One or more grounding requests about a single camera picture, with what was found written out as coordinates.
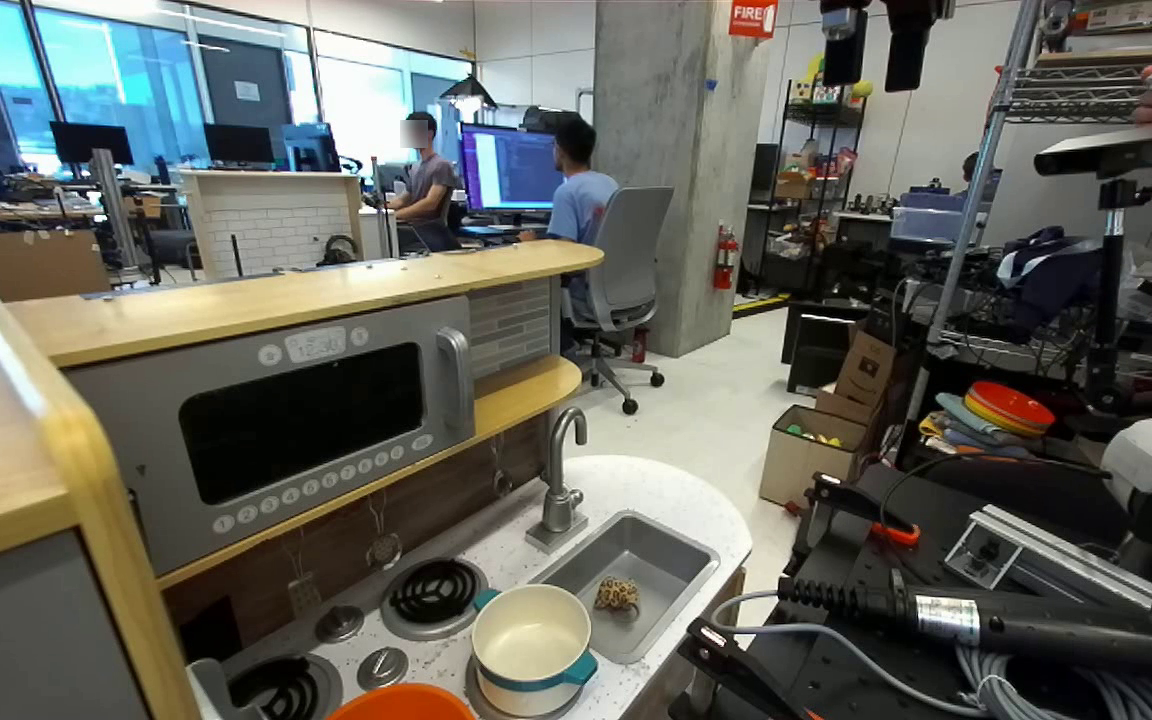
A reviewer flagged cream bowl with teal handles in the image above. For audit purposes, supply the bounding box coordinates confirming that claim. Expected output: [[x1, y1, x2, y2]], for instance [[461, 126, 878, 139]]
[[468, 582, 598, 720]]

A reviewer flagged orange plastic bowl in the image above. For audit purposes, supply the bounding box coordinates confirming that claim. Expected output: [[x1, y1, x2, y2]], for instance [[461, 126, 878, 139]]
[[330, 685, 477, 720]]

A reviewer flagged grey office chair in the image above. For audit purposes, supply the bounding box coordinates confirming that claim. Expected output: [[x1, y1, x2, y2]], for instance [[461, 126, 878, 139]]
[[564, 189, 670, 417]]

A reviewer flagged wooden toy kitchen shelf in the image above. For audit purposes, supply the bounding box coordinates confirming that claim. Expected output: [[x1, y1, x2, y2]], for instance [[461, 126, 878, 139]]
[[12, 241, 598, 582]]

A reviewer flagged silver toy faucet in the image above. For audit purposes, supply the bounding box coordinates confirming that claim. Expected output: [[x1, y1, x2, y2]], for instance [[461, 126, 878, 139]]
[[527, 407, 586, 548]]

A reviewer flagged person in blue shirt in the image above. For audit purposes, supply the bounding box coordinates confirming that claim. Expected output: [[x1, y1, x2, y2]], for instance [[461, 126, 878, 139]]
[[548, 113, 618, 245]]

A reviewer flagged red fire extinguisher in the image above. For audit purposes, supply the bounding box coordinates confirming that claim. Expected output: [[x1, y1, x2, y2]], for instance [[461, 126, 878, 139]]
[[713, 224, 739, 290]]

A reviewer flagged person in grey shirt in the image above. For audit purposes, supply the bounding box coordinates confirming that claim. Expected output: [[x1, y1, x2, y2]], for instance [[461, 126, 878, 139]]
[[389, 113, 457, 252]]

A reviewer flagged computer monitor blue screen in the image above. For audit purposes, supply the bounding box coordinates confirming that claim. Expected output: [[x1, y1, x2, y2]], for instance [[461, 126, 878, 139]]
[[461, 124, 559, 210]]

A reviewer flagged metal sink basin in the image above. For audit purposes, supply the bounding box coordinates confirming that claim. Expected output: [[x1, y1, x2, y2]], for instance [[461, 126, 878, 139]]
[[539, 512, 714, 663]]

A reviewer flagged cardboard box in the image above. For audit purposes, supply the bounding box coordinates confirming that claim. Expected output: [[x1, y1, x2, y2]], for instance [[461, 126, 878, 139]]
[[761, 403, 870, 502]]

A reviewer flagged leopard print toy in sink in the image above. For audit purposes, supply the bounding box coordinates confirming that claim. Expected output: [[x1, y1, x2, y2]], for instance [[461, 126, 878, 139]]
[[595, 577, 640, 617]]

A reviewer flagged black stove burner coil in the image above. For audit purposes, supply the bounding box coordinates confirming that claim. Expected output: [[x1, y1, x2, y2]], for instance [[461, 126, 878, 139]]
[[379, 561, 487, 638]]

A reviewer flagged silver stove knob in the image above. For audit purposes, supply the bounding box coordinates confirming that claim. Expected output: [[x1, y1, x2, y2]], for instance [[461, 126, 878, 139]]
[[354, 646, 407, 693]]

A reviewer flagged toy microwave oven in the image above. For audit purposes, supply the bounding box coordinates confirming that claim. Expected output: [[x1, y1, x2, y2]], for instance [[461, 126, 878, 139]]
[[70, 300, 477, 570]]

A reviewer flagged stack of coloured plates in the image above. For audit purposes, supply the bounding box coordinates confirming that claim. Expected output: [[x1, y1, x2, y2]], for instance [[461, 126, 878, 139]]
[[936, 381, 1055, 439]]

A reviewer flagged orange-handled clamp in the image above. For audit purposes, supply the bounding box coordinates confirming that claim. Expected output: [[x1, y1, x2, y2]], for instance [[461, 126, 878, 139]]
[[813, 474, 925, 551]]

